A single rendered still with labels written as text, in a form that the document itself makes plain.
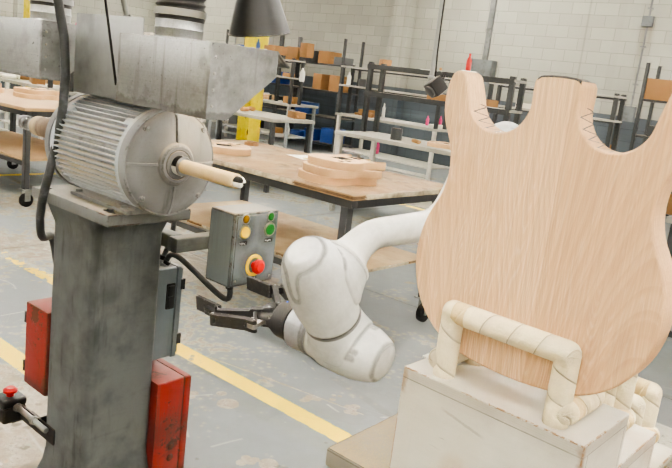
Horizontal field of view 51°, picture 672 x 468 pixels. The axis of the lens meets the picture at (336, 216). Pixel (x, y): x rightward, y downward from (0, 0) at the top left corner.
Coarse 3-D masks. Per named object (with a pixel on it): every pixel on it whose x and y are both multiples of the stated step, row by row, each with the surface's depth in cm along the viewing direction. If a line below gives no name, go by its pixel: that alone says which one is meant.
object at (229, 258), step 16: (224, 208) 184; (240, 208) 186; (256, 208) 189; (272, 208) 192; (224, 224) 182; (240, 224) 180; (256, 224) 185; (224, 240) 182; (240, 240) 182; (256, 240) 186; (272, 240) 191; (176, 256) 192; (208, 256) 187; (224, 256) 183; (240, 256) 183; (256, 256) 187; (272, 256) 192; (192, 272) 191; (208, 272) 187; (224, 272) 183; (240, 272) 184; (208, 288) 190
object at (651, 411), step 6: (648, 396) 118; (654, 396) 118; (660, 396) 118; (648, 402) 118; (654, 402) 118; (660, 402) 119; (648, 408) 118; (654, 408) 118; (648, 414) 118; (654, 414) 118; (648, 420) 118; (654, 420) 119; (642, 426) 119; (648, 426) 119; (654, 426) 119
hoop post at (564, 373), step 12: (564, 360) 85; (576, 360) 85; (552, 372) 87; (564, 372) 85; (576, 372) 85; (552, 384) 86; (564, 384) 86; (552, 396) 86; (564, 396) 86; (552, 408) 87; (552, 420) 87
